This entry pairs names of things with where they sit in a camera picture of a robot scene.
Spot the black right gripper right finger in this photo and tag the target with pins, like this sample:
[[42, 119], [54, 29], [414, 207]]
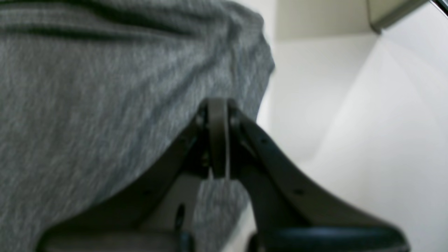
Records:
[[293, 213]]

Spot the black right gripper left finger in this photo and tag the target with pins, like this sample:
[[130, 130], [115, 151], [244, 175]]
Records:
[[155, 212]]

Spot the grey t-shirt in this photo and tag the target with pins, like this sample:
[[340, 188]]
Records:
[[93, 91]]

